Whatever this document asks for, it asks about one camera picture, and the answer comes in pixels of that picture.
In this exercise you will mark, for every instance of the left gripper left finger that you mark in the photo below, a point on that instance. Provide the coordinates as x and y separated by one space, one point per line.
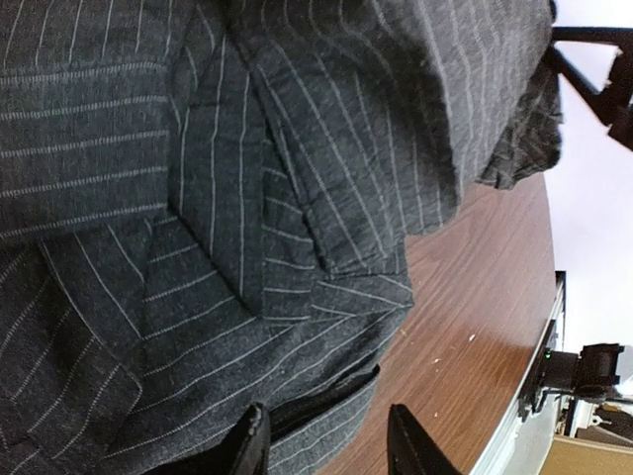
247 445

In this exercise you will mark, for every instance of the front aluminium rail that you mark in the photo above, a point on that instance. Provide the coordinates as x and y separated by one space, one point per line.
522 439

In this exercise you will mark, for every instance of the dark grey pinstriped shirt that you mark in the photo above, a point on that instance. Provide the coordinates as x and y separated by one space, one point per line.
204 205

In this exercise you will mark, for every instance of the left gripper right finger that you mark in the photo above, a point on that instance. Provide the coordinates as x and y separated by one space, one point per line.
410 449

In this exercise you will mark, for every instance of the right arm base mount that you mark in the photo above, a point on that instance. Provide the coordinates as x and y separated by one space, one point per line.
591 376

